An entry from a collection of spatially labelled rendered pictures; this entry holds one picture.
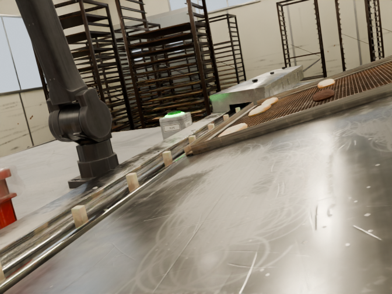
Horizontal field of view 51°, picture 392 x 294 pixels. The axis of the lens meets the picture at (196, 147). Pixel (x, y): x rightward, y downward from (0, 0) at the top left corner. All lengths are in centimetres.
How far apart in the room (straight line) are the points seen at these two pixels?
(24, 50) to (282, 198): 700
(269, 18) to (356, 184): 770
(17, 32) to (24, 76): 69
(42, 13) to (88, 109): 19
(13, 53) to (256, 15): 423
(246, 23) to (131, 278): 782
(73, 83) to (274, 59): 718
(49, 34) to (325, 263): 72
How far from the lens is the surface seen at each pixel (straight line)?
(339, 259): 18
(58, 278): 30
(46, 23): 83
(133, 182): 65
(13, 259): 49
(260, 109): 85
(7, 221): 66
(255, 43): 797
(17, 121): 680
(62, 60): 83
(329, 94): 71
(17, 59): 705
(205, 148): 60
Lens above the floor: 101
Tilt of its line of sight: 11 degrees down
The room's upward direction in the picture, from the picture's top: 11 degrees counter-clockwise
